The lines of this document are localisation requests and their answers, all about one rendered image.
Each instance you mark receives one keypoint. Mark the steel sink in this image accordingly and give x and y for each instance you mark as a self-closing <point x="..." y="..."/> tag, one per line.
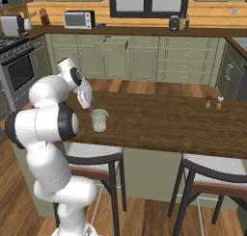
<point x="241" y="42"/>

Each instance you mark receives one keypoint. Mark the small dark flat object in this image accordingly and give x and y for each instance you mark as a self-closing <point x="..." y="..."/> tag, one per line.
<point x="102" y="25"/>

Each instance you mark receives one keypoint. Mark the black-framed window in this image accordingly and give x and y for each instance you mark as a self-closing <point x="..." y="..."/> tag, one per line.
<point x="149" y="2"/>

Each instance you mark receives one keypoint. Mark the dark red bottle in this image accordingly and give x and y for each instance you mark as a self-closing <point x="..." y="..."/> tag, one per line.
<point x="187" y="22"/>

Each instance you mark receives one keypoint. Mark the pale slim bottle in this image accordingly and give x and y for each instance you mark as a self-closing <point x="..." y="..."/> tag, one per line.
<point x="182" y="22"/>

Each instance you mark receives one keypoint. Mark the silver coffee machine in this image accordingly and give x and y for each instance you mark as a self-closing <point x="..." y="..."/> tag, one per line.
<point x="11" y="25"/>

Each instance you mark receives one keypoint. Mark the brown pepper shaker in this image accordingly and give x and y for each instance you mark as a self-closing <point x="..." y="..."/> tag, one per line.
<point x="208" y="103"/>

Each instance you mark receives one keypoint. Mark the white-topped salt shaker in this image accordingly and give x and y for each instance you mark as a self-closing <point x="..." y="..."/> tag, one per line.
<point x="219" y="103"/>

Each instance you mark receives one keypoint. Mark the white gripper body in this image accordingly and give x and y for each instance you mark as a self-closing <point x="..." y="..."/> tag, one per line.
<point x="84" y="97"/>

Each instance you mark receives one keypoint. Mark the clear glass cup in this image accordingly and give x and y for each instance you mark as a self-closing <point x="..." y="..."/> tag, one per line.
<point x="99" y="124"/>

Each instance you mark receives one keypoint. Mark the green island counter base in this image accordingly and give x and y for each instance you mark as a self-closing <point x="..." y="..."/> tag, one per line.
<point x="148" y="172"/>

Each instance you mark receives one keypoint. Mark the white toaster oven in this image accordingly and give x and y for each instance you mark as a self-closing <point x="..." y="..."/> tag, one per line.
<point x="78" y="20"/>

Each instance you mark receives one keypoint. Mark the brown knife block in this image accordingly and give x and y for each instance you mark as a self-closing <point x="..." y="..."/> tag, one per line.
<point x="45" y="19"/>

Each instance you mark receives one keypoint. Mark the dark green side cupboards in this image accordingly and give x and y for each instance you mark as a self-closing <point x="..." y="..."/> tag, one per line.
<point x="230" y="74"/>

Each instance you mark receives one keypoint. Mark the green base cupboard run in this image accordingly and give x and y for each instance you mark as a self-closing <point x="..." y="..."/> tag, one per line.
<point x="180" y="58"/>

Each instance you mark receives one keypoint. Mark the steel range cooker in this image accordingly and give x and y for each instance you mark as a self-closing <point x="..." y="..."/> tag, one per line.
<point x="17" y="69"/>

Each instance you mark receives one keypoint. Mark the white wall socket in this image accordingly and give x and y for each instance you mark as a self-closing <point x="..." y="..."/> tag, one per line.
<point x="234" y="11"/>

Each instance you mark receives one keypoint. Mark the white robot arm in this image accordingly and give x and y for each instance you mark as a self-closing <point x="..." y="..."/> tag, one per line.
<point x="48" y="121"/>

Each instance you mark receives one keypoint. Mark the dark-framed cushioned bar stool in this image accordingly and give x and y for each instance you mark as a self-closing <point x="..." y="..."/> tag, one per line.
<point x="212" y="177"/>
<point x="96" y="161"/>

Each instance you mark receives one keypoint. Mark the open green drawer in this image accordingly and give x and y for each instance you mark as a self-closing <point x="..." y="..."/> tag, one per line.
<point x="112" y="47"/>

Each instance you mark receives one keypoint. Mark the green straw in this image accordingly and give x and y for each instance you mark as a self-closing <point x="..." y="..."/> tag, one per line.
<point x="102" y="116"/>

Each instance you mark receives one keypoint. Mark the white utensil pot with tools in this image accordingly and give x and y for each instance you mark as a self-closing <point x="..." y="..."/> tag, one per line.
<point x="28" y="22"/>

